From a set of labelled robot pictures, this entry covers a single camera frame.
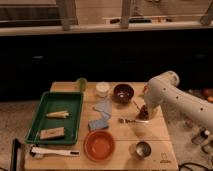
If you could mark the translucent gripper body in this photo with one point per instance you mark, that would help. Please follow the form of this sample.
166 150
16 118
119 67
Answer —
150 112

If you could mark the silver metal fork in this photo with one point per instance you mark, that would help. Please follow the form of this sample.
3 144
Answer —
127 121

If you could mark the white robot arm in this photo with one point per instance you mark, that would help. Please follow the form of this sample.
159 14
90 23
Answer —
163 88

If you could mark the dark purple bowl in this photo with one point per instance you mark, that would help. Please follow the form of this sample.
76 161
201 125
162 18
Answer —
123 93

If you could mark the red bowl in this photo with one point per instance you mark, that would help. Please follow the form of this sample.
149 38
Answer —
99 145

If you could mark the brown pine cone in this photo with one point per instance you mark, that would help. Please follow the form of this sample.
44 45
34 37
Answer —
143 113

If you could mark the orange fruit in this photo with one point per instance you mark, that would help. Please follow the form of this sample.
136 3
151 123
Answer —
145 88

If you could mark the steel metal cup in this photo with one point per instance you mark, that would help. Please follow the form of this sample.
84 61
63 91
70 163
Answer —
143 149

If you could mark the light blue cloth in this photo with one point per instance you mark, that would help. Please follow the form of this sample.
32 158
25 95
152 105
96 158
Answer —
105 108

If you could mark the white cup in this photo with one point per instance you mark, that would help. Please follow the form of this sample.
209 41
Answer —
102 89

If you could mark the green cup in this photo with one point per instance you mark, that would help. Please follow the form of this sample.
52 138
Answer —
82 84

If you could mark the yellow corn piece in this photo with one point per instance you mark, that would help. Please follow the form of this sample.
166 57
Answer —
58 114

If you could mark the green plastic tray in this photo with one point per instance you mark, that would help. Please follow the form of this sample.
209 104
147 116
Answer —
57 119

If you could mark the brown bread slice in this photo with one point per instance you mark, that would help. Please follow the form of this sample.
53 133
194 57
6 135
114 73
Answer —
52 133

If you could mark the black tool at table edge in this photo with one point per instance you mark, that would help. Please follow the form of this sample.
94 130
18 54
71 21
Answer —
16 145

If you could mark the white handled brush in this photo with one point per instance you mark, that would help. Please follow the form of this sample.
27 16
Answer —
39 151

